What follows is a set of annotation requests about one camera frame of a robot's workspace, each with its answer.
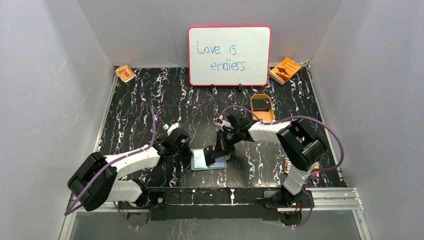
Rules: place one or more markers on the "black base bar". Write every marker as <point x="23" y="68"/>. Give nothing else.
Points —
<point x="264" y="203"/>

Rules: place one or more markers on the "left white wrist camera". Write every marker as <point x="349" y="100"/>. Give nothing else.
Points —
<point x="170" y="128"/>

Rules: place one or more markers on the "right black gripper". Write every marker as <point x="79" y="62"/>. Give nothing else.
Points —
<point x="219" y="151"/>

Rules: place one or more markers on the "small orange card box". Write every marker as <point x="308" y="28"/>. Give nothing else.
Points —
<point x="125" y="73"/>

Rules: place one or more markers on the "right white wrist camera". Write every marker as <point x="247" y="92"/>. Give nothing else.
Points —
<point x="222" y="123"/>

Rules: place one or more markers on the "pink framed whiteboard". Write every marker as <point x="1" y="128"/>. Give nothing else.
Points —
<point x="229" y="55"/>

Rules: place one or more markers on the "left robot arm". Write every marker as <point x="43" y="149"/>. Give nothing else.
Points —
<point x="100" y="177"/>

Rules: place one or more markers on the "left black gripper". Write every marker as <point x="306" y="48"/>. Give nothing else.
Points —
<point x="185" y="153"/>

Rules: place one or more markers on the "pack of coloured markers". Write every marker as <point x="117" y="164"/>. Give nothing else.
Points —
<point x="287" y="166"/>

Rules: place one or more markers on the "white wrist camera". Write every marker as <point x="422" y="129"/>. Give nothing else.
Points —
<point x="170" y="128"/>
<point x="222" y="123"/>

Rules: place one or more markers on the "orange book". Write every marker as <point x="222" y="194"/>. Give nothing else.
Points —
<point x="284" y="71"/>

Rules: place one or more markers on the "aluminium frame rail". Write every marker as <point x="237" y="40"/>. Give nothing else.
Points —
<point x="336" y="213"/>

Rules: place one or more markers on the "black cards in tray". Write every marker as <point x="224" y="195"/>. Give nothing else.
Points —
<point x="261" y="105"/>

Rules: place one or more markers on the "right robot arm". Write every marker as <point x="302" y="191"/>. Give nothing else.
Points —
<point x="302" y="145"/>

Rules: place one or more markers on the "black VIP credit card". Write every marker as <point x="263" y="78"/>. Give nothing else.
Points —
<point x="208" y="155"/>

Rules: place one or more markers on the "green card holder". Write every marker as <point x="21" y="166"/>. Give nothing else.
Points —
<point x="201" y="159"/>

